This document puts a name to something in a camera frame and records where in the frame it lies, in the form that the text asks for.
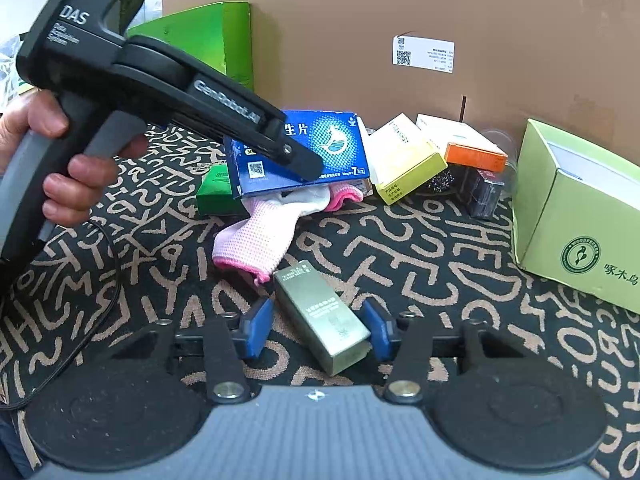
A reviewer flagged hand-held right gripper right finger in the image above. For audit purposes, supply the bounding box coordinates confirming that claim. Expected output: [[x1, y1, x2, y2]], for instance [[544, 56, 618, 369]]
[[361, 299, 512, 404]]

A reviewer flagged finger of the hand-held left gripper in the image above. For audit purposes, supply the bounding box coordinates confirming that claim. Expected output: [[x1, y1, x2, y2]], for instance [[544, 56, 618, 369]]
[[167, 72, 324, 184]]

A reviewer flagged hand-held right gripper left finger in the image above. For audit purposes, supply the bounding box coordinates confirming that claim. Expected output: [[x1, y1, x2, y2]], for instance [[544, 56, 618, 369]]
[[117, 297, 275, 404]]

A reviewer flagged gold carton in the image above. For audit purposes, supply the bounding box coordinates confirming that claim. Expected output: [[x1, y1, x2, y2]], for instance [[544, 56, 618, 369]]
[[272, 260, 372, 377]]

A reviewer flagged blue medicine box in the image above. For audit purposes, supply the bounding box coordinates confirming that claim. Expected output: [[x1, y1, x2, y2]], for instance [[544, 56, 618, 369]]
[[223, 109, 373, 200]]

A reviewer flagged light green cardboard box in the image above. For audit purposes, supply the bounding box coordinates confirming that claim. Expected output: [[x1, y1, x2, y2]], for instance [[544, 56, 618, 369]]
[[511, 118, 640, 317]]

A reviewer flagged person's left hand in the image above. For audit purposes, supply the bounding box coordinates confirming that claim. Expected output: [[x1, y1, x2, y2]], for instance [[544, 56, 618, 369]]
[[0, 89, 149, 228]]

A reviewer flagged clear plastic bag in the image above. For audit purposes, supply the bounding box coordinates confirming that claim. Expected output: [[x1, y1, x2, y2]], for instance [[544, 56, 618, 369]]
[[0, 35, 31, 111]]

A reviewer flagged bright green box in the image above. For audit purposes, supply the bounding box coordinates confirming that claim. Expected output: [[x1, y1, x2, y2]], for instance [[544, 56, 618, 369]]
[[125, 1, 254, 93]]

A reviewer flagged small green box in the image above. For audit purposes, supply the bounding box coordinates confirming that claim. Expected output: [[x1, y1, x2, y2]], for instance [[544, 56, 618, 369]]
[[195, 162, 246, 217]]

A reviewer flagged pink white sock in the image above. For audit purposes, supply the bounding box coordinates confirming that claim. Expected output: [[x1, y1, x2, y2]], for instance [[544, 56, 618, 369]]
[[211, 183, 368, 287]]

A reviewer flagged large cardboard box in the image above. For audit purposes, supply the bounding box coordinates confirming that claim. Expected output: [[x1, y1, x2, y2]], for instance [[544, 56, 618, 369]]
[[160, 0, 640, 171]]

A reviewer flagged steel wool scrubber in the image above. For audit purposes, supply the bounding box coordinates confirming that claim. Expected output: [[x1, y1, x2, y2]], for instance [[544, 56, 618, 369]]
[[425, 165, 458, 195]]

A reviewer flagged dark transparent box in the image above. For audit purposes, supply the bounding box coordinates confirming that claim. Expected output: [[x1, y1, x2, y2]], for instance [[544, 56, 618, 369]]
[[457, 165, 506, 220]]

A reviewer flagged yellow and white box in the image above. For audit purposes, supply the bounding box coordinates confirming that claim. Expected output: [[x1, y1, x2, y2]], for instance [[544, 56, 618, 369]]
[[361, 112, 448, 206]]

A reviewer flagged white shipping label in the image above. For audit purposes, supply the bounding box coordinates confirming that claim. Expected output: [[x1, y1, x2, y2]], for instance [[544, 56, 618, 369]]
[[393, 34, 456, 72]]

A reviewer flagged orange and white box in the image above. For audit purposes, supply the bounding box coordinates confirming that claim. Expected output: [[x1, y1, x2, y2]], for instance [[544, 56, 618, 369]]
[[416, 113, 508, 172]]

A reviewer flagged clear plastic cup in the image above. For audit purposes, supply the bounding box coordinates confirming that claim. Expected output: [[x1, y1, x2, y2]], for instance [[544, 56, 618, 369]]
[[482, 127, 521, 161]]

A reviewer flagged black cable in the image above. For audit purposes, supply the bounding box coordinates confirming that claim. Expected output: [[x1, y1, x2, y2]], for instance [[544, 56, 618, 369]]
[[0, 217, 123, 411]]

